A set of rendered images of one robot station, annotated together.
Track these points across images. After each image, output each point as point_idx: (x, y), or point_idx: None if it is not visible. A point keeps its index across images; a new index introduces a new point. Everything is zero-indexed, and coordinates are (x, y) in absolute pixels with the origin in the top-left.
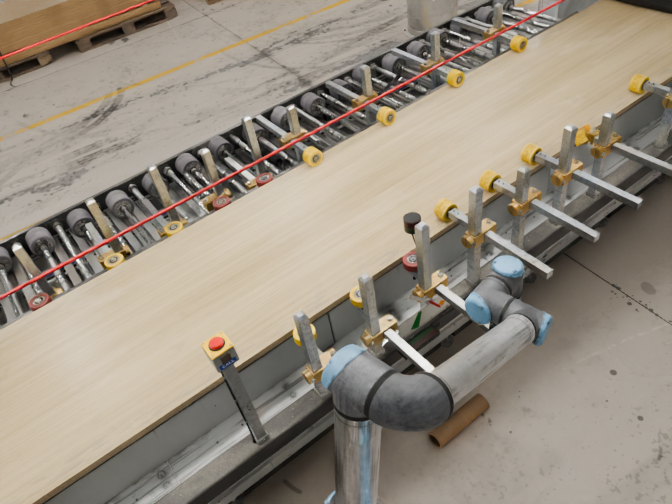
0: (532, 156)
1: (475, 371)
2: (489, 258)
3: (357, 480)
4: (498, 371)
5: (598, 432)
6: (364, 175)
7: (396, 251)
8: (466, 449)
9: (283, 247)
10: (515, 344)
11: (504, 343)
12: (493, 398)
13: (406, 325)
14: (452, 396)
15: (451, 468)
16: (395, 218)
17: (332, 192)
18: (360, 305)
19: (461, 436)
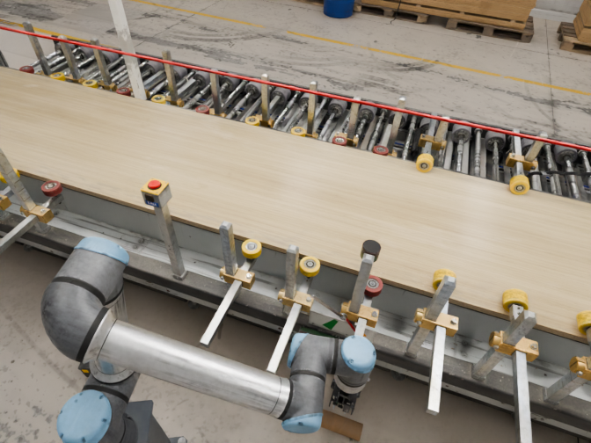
0: (586, 324)
1: (152, 365)
2: (458, 355)
3: None
4: (400, 433)
5: None
6: (438, 206)
7: (372, 267)
8: (312, 440)
9: (323, 194)
10: (237, 397)
11: (222, 383)
12: (371, 441)
13: (318, 317)
14: (87, 351)
15: (290, 436)
16: (408, 250)
17: (401, 195)
18: (301, 270)
19: (321, 431)
